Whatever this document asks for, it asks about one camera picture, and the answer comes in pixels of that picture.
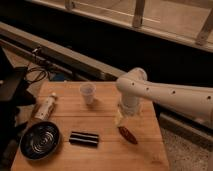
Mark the black striped block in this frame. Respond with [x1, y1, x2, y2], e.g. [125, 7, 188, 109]
[69, 131, 99, 147]

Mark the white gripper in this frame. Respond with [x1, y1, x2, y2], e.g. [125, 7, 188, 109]
[115, 97, 140, 127]

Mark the translucent plastic cup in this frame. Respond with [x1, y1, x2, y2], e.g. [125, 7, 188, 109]
[79, 83, 96, 105]

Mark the dark ceramic bowl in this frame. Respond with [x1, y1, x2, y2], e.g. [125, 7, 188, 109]
[20, 121, 61, 160]

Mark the white plastic bottle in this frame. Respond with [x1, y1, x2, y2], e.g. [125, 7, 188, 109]
[35, 93, 57, 120]

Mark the red chili pepper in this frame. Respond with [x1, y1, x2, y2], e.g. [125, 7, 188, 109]
[118, 126, 138, 144]

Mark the black equipment left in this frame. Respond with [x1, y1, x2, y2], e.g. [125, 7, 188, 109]
[0, 46, 37, 158]

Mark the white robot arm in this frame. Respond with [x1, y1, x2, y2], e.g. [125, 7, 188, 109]
[116, 68, 213, 126]

